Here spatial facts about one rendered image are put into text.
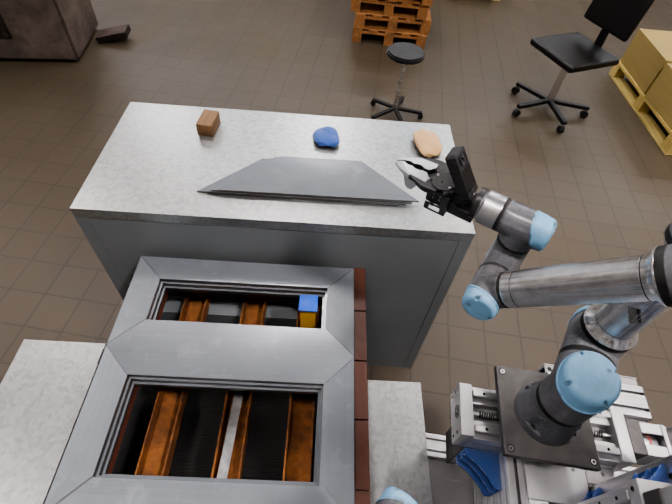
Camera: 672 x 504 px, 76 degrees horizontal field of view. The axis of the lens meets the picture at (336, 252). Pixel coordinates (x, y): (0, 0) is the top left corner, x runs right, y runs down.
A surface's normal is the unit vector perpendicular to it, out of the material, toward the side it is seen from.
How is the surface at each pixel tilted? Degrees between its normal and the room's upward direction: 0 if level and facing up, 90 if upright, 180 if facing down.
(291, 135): 0
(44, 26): 90
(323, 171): 0
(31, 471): 0
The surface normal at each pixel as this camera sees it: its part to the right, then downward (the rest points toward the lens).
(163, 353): 0.07, -0.62
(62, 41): 0.09, 0.78
